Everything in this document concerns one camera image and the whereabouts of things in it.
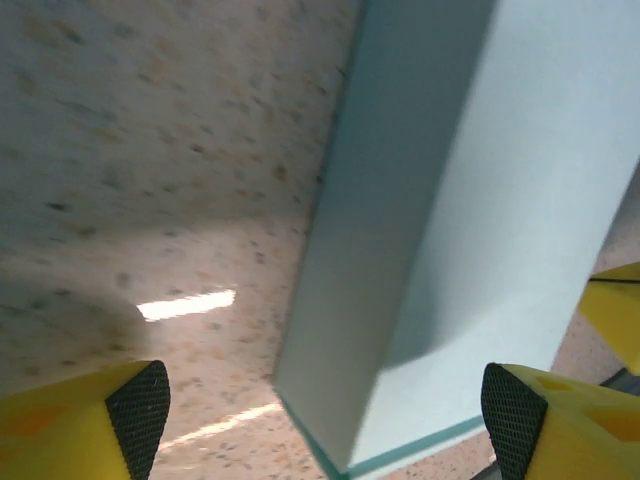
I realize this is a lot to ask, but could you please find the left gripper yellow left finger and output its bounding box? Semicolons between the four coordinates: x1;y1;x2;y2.
0;359;172;480

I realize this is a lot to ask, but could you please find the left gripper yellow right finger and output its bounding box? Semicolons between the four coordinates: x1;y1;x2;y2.
480;362;640;480

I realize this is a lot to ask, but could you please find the pale blue paper box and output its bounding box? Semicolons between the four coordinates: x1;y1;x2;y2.
273;0;640;480

